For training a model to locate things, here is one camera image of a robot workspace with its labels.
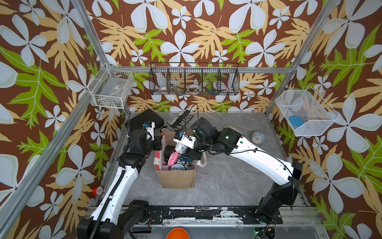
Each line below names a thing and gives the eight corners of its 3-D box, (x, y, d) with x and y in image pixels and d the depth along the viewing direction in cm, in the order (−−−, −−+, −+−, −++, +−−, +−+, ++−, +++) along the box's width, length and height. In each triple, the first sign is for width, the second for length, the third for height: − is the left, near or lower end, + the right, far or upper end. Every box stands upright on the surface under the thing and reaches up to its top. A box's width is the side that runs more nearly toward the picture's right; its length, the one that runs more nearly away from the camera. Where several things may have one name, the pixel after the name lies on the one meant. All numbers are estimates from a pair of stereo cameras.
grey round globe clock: (249, 144, 105) (254, 136, 97) (249, 138, 108) (254, 130, 100) (259, 146, 104) (265, 138, 96) (259, 140, 107) (265, 132, 99)
